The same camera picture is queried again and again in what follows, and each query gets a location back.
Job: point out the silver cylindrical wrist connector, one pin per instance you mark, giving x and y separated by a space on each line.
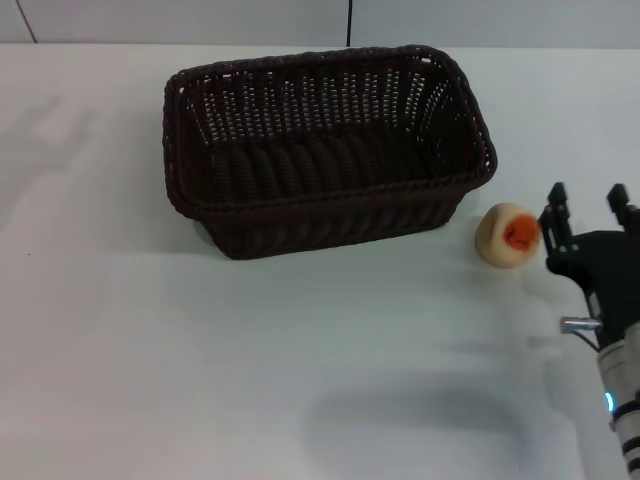
577 324

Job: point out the cream pastry with orange centre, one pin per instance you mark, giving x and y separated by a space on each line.
495 235

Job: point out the black woven plastic basket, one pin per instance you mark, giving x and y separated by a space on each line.
325 220

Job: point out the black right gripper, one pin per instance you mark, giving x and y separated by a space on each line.
610 270

